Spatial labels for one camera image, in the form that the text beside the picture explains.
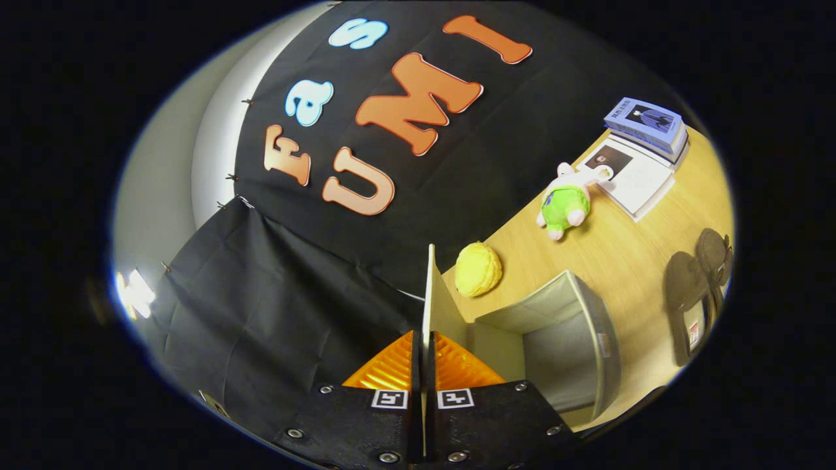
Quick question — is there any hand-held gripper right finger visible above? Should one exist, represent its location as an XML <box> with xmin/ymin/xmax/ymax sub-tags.
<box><xmin>428</xmin><ymin>332</ymin><xmax>579</xmax><ymax>467</ymax></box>

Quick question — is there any grey storage box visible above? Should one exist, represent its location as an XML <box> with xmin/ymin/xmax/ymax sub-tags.
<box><xmin>421</xmin><ymin>245</ymin><xmax>622</xmax><ymax>458</ymax></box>

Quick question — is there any yellow plush toy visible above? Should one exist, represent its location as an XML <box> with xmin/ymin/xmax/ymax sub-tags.
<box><xmin>455</xmin><ymin>242</ymin><xmax>504</xmax><ymax>298</ymax></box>

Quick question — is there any black backdrop cloth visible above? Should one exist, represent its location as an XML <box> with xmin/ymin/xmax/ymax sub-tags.
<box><xmin>134</xmin><ymin>0</ymin><xmax>709</xmax><ymax>445</ymax></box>

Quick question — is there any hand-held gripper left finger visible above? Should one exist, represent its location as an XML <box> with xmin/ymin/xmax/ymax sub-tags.
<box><xmin>271</xmin><ymin>330</ymin><xmax>424</xmax><ymax>467</ymax></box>

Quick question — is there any blue cover book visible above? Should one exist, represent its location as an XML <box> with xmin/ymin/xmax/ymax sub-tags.
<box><xmin>604</xmin><ymin>97</ymin><xmax>684</xmax><ymax>148</ymax></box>

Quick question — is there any white book with portrait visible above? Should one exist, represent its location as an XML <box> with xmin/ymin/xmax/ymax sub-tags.
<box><xmin>578</xmin><ymin>136</ymin><xmax>677</xmax><ymax>223</ymax></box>

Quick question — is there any dark cover book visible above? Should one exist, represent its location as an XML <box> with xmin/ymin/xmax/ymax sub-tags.
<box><xmin>611</xmin><ymin>124</ymin><xmax>690</xmax><ymax>162</ymax></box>

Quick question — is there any brown fuzzy shoe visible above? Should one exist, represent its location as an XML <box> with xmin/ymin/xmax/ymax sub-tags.
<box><xmin>694</xmin><ymin>228</ymin><xmax>733</xmax><ymax>317</ymax></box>
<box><xmin>663</xmin><ymin>251</ymin><xmax>716</xmax><ymax>368</ymax></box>

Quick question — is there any green and pink plush toy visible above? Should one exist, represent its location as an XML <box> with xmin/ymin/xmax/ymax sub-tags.
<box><xmin>536</xmin><ymin>162</ymin><xmax>615</xmax><ymax>241</ymax></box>

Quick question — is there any bright white light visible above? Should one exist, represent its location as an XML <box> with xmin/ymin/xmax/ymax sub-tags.
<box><xmin>116</xmin><ymin>270</ymin><xmax>156</xmax><ymax>321</ymax></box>

